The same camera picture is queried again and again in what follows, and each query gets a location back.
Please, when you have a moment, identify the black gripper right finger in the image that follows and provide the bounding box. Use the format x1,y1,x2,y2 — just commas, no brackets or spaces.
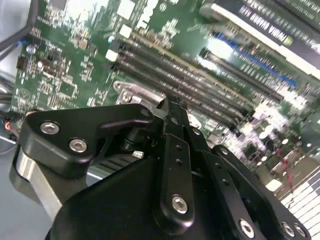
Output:
178,100,313,240

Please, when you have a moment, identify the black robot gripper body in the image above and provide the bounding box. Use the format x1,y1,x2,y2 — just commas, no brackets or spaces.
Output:
44,157,238,240

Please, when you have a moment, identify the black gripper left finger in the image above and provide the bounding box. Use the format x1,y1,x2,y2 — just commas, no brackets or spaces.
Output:
9,97,196,235

